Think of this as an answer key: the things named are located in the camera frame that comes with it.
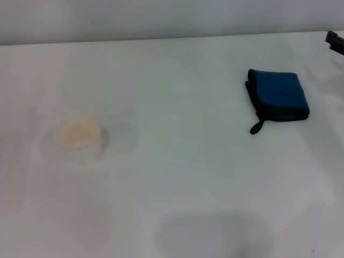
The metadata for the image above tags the white paper cup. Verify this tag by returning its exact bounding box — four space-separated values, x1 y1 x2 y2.
53 111 105 165

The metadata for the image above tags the blue rag with black trim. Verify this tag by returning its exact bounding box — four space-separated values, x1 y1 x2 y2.
244 68 311 135

